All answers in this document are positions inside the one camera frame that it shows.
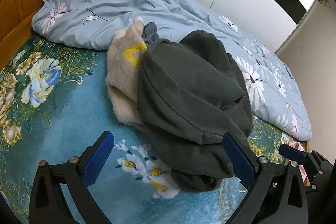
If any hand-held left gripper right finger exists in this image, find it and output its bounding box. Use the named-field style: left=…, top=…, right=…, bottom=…
left=222, top=132, right=309, bottom=224

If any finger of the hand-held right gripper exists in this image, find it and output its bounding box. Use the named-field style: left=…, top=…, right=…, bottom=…
left=279, top=143, right=315, bottom=165

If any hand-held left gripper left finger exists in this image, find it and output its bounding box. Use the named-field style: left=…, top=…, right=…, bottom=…
left=29, top=131, right=114, bottom=224

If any dark grey garment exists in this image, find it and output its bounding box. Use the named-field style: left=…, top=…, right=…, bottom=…
left=136, top=30, right=254, bottom=193

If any pink cloth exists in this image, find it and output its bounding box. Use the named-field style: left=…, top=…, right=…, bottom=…
left=289, top=141, right=308, bottom=185

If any teal floral blanket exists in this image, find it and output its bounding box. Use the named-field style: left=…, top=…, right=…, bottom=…
left=0, top=32, right=307, bottom=224

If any cream fuzzy sweater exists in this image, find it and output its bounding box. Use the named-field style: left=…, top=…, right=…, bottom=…
left=105, top=17, right=149, bottom=126

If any grey-blue garment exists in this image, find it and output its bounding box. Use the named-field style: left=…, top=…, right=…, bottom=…
left=142, top=22, right=160, bottom=46

